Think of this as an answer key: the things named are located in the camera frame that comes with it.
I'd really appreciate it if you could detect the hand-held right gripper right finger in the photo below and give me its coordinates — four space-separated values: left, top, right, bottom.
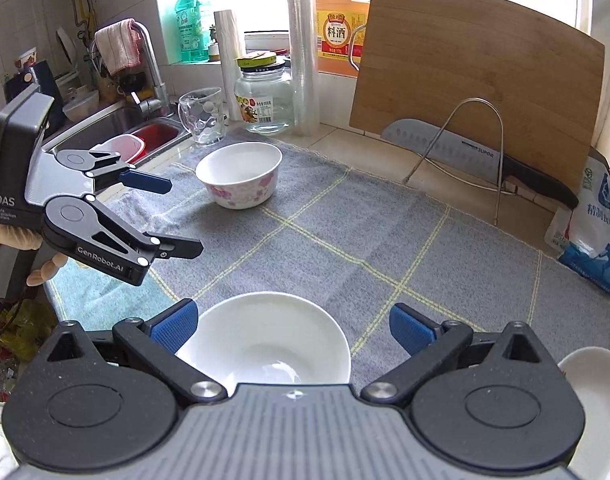
360 303 544 402

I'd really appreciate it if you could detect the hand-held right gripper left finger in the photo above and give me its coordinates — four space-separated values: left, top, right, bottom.
47 298 232 402

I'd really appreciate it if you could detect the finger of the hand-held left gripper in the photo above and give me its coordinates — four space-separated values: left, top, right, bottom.
60 204 204 287
85 151 174 196

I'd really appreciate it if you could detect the person's left hand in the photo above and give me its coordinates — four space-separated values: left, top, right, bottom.
0 224 69 287

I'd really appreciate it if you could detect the white pink-rimmed container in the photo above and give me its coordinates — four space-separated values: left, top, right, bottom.
89 135 146 167

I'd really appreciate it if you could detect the red plastic basin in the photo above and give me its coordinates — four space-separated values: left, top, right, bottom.
129 124 182 155

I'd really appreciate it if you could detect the stainless steel sink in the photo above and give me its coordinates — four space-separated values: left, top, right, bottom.
42 100 192 167

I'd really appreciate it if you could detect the pink floral bowl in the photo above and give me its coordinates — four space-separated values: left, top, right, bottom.
195 141 284 210

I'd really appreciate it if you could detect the clear glass mug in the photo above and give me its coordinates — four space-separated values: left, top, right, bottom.
177 87 229 147

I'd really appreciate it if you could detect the teal towel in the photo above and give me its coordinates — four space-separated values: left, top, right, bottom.
44 257 176 333

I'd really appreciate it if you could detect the metal faucet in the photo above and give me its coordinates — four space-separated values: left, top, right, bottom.
90 20 178 118

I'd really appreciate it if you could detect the grey checked towel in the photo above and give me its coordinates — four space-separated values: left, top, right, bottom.
107 127 610 397

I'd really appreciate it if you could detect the pink and white dishcloth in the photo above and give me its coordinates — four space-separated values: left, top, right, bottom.
94 18 142 77

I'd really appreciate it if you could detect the glass jar with yellow-green lid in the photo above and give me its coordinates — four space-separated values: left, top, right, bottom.
234 51 293 135

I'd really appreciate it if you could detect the white plastic wrap roll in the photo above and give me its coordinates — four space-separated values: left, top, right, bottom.
213 9 246 122

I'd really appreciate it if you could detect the yellow plastic bag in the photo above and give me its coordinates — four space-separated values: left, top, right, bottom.
0 287 58 401

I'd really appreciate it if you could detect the green dish soap bottle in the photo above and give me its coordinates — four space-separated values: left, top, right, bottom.
175 0 212 65

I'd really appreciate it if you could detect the white fruit-print bowl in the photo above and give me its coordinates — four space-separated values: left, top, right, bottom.
556 346 610 480

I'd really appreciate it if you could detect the tall clear plastic roll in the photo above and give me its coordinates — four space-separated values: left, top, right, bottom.
286 0 320 137

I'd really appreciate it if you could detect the blue and white salt bag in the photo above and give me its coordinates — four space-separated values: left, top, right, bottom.
545 155 610 298

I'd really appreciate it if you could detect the orange cooking wine jug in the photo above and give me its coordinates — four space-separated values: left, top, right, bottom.
316 0 374 78

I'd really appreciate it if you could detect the bamboo cutting board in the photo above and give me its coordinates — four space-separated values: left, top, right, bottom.
348 0 606 196

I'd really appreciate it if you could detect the black-handled kitchen knife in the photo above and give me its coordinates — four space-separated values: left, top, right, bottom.
381 118 580 209

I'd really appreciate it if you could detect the metal wire rack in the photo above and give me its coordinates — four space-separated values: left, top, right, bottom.
402 97 516 227

